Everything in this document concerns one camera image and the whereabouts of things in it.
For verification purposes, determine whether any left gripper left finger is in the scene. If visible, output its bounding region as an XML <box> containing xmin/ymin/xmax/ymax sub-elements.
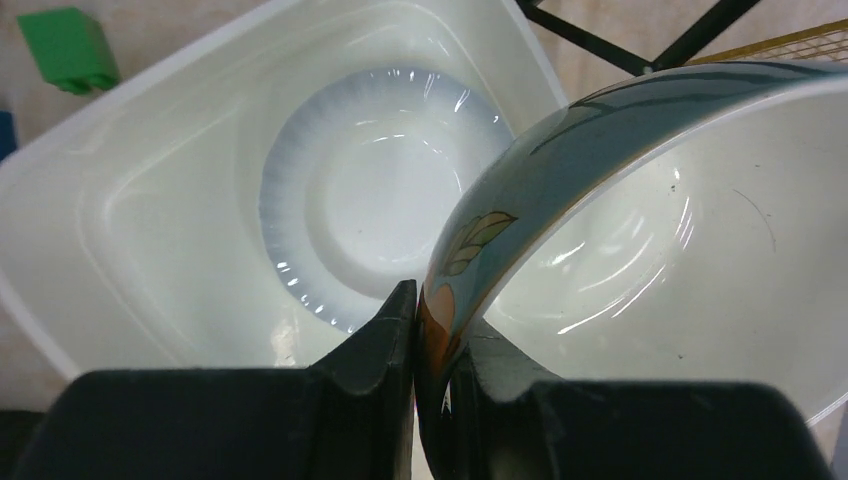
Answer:
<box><xmin>9</xmin><ymin>280</ymin><xmax>417</xmax><ymax>479</ymax></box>

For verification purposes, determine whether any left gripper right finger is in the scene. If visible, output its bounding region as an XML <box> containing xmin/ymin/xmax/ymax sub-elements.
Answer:
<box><xmin>452</xmin><ymin>324</ymin><xmax>832</xmax><ymax>479</ymax></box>

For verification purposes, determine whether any white fluted plate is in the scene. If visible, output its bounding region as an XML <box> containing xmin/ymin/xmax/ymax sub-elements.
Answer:
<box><xmin>258</xmin><ymin>66</ymin><xmax>514</xmax><ymax>333</ymax></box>

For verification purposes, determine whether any white floral bowl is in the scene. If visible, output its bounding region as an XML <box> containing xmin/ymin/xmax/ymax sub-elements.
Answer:
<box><xmin>414</xmin><ymin>60</ymin><xmax>847</xmax><ymax>479</ymax></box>

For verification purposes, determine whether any white rectangular basin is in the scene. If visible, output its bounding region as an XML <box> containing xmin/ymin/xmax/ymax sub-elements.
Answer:
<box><xmin>1</xmin><ymin>1</ymin><xmax>567</xmax><ymax>379</ymax></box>

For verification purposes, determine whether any green toy block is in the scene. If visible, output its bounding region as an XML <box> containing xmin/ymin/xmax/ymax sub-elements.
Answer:
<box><xmin>16</xmin><ymin>7</ymin><xmax>121</xmax><ymax>96</ymax></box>

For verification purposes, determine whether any black tripod stand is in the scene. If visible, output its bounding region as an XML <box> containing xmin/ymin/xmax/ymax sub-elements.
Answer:
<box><xmin>517</xmin><ymin>0</ymin><xmax>758</xmax><ymax>78</ymax></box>

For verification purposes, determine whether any gold wire rack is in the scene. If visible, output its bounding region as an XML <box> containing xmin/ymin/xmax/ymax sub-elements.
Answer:
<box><xmin>686</xmin><ymin>19</ymin><xmax>847</xmax><ymax>65</ymax></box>

